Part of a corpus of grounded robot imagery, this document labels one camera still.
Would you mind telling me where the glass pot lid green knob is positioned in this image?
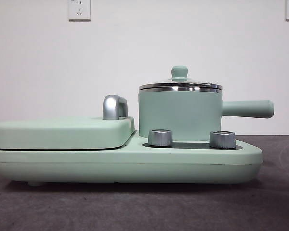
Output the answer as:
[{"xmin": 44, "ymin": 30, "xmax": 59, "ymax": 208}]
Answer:
[{"xmin": 138, "ymin": 66, "xmax": 223, "ymax": 91}]

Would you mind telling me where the mint green cooker base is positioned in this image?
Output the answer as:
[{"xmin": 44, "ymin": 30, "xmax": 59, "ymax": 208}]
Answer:
[{"xmin": 0, "ymin": 129, "xmax": 263, "ymax": 187}]

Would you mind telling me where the mint green pot with handle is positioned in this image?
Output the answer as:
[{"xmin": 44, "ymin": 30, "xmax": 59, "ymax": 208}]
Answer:
[{"xmin": 138, "ymin": 84, "xmax": 275, "ymax": 142}]

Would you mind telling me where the silver control knob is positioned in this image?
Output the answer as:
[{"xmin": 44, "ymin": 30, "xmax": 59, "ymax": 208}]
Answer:
[
  {"xmin": 148, "ymin": 129, "xmax": 173, "ymax": 147},
  {"xmin": 209, "ymin": 131, "xmax": 236, "ymax": 149}
]

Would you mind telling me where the mint green griddle cover silver handle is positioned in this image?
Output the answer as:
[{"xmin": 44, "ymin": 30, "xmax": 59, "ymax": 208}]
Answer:
[{"xmin": 0, "ymin": 95, "xmax": 135, "ymax": 150}]

